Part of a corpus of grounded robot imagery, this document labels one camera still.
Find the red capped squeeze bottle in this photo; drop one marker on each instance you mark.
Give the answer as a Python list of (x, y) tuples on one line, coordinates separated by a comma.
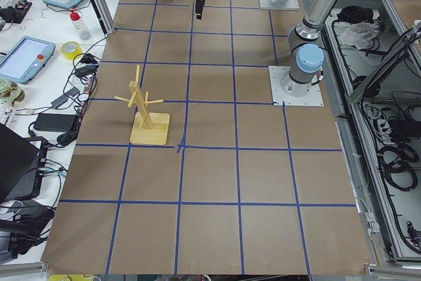
[(80, 26)]

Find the yellow tape roll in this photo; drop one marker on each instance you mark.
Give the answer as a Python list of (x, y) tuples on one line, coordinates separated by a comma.
[(71, 50)]

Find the wooden mug tree stand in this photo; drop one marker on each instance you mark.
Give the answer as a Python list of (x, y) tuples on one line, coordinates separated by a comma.
[(148, 128)]

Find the white crumpled cloth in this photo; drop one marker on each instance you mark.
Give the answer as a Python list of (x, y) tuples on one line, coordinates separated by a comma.
[(359, 35)]

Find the near teach pendant tablet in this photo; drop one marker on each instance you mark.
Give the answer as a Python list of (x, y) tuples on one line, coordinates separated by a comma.
[(26, 59)]

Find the black power adapter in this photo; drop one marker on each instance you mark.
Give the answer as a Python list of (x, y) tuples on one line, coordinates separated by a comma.
[(53, 122)]

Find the black laptop computer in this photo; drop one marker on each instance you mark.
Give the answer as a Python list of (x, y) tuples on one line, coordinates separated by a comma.
[(21, 162)]

